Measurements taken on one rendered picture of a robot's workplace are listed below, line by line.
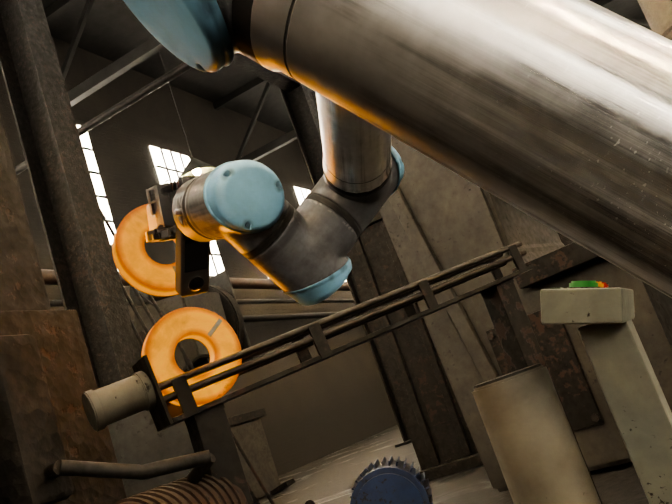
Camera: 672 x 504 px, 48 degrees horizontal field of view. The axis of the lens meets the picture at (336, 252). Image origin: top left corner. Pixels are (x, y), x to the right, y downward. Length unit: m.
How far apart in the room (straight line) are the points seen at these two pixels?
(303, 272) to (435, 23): 0.61
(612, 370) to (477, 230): 2.21
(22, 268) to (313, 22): 1.09
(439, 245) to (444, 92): 3.05
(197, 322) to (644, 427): 0.68
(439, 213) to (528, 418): 2.34
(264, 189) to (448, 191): 2.52
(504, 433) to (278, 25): 0.85
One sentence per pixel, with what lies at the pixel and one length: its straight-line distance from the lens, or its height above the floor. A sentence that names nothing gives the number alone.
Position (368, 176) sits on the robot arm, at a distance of 0.92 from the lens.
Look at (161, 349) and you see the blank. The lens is 1.17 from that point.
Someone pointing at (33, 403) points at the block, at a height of 0.70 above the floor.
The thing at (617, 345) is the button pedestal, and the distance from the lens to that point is 1.17.
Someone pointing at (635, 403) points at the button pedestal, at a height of 0.42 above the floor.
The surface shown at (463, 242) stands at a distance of 3.36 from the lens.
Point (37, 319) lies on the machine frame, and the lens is 1.34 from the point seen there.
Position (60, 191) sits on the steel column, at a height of 2.72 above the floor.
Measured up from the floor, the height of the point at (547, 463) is 0.38.
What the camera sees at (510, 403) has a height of 0.48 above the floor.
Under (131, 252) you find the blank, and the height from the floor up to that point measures 0.89.
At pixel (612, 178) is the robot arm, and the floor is 0.60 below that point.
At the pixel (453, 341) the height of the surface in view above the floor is 0.70.
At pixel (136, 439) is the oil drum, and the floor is 0.76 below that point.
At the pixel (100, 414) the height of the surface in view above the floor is 0.65.
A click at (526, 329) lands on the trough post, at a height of 0.58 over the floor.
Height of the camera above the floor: 0.54
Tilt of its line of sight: 12 degrees up
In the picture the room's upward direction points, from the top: 19 degrees counter-clockwise
